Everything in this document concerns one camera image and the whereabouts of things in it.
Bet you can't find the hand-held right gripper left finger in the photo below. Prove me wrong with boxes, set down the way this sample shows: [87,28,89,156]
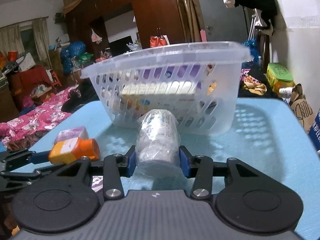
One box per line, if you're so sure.
[51,146,137,201]

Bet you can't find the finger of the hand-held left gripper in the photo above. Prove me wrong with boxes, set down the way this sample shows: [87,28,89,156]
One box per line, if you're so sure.
[0,149,52,170]
[0,165,59,188]

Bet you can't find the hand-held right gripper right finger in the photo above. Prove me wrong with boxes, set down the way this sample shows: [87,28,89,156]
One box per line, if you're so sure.
[179,145,268,201]

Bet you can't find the orange bottle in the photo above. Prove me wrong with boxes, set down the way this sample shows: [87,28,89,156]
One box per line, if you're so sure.
[48,138,101,166]

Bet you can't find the plastic-wrapped white bottle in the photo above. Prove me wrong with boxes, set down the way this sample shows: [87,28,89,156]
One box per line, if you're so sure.
[136,109,181,178]

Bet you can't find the orange and white medicine box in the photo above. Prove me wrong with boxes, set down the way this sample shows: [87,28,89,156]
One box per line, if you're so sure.
[119,94,202,121]

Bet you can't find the white plastic basket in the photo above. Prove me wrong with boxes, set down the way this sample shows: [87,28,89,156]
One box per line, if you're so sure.
[80,41,251,137]

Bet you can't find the purple tissue pack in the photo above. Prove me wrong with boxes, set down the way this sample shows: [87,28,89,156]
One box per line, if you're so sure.
[125,64,208,83]

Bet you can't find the pink floral blanket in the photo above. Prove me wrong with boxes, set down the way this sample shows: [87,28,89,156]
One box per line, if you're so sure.
[0,86,81,151]

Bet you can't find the small purple white packet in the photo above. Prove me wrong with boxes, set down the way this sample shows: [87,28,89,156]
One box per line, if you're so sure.
[91,176,104,193]

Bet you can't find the small purple tissue packet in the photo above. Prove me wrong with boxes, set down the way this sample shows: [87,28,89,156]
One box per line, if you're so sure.
[54,127,89,146]

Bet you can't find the pile of black clothes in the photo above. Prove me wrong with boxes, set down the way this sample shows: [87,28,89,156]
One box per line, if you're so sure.
[61,78,101,113]

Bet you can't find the red cloth-covered chair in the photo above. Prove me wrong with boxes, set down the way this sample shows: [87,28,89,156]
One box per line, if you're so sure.
[7,65,54,101]

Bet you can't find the yellow floral cloth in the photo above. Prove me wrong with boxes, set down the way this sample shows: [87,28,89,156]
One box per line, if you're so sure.
[240,68,268,96]

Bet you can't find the blue plastic sack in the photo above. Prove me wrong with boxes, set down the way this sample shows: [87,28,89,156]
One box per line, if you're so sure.
[60,41,87,74]

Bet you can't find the beige curtain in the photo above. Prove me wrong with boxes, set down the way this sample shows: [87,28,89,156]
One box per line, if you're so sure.
[31,17,51,67]
[0,24,24,58]

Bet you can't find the black television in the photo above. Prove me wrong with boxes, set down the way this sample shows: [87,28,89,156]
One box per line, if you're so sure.
[109,35,133,56]

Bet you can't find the orange plastic bag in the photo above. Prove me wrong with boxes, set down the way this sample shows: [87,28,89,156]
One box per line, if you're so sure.
[150,35,169,48]

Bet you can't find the yellow box with green lid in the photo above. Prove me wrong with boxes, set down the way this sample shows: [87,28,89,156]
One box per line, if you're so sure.
[266,62,294,93]

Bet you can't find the brown paper bag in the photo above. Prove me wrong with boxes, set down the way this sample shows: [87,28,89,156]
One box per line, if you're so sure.
[290,83,317,133]

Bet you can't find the pink white hanging bag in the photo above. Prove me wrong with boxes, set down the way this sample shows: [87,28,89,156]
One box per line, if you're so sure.
[90,28,103,43]

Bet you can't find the blue plastic bag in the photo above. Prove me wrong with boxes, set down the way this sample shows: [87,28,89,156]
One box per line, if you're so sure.
[242,38,261,63]

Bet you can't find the blue shopping bag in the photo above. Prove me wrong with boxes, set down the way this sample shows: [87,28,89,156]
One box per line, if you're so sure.
[308,107,320,153]

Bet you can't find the wooden planks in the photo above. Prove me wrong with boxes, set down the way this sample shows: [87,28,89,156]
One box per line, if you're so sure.
[174,0,203,43]

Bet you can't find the dark wooden wardrobe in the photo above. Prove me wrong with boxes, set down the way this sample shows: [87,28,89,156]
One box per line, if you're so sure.
[64,0,186,71]

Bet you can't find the grey door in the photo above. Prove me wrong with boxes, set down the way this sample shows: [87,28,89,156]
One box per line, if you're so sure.
[197,0,253,43]

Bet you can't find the black garment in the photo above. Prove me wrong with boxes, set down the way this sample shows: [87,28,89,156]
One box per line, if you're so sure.
[234,0,278,37]

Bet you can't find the metal folding frame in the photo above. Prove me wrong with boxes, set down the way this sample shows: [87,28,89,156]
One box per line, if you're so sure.
[246,8,262,43]

